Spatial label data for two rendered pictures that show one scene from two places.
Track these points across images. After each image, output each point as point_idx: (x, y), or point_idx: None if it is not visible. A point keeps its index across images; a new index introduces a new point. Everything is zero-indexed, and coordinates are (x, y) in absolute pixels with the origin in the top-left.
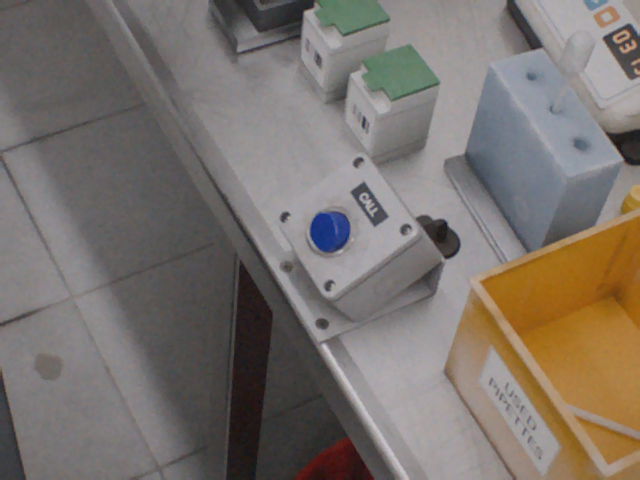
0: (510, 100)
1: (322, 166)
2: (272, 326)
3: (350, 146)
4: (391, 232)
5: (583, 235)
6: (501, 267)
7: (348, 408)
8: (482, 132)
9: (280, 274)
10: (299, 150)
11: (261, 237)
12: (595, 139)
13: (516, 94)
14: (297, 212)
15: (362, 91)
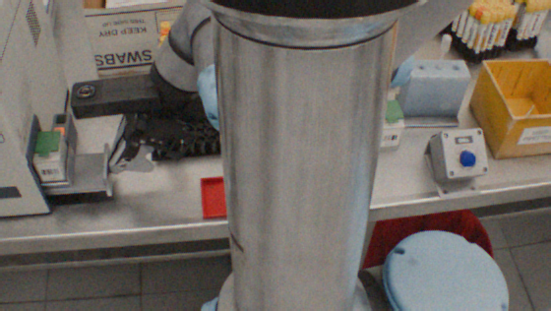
0: (429, 79)
1: (394, 165)
2: (197, 307)
3: (385, 153)
4: (477, 138)
5: (496, 83)
6: (509, 108)
7: (502, 194)
8: (413, 100)
9: (448, 195)
10: (383, 170)
11: (427, 197)
12: (454, 63)
13: (429, 75)
14: (452, 167)
15: (390, 127)
